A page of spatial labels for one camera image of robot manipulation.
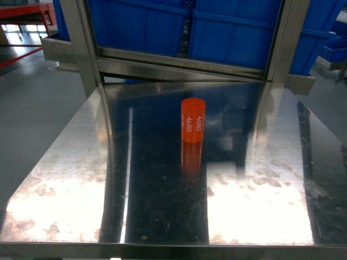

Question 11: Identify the orange cylindrical capacitor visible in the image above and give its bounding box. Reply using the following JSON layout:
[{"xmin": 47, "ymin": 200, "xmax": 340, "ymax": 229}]
[{"xmin": 181, "ymin": 97, "xmax": 205, "ymax": 144}]

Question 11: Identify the left blue plastic bin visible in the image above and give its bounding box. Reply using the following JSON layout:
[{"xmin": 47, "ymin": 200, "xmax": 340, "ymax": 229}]
[{"xmin": 53, "ymin": 1, "xmax": 189, "ymax": 57}]

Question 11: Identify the blue plastic bin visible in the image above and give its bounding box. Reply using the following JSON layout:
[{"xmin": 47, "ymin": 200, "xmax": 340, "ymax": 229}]
[
  {"xmin": 188, "ymin": 1, "xmax": 346, "ymax": 76},
  {"xmin": 53, "ymin": 1, "xmax": 189, "ymax": 57}
]

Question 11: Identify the right blue plastic bin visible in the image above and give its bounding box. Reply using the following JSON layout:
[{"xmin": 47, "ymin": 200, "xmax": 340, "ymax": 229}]
[{"xmin": 188, "ymin": 1, "xmax": 346, "ymax": 76}]

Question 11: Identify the small blue tray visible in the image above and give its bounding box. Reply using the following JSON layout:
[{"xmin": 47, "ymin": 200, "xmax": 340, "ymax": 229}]
[{"xmin": 320, "ymin": 38, "xmax": 346, "ymax": 63}]

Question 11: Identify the stainless steel rack frame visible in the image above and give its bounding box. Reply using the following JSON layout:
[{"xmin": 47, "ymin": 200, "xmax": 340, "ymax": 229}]
[{"xmin": 42, "ymin": 1, "xmax": 315, "ymax": 96}]

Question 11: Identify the red metal table frame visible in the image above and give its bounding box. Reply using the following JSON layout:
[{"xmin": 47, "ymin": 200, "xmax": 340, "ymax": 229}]
[{"xmin": 1, "ymin": 2, "xmax": 56, "ymax": 69}]

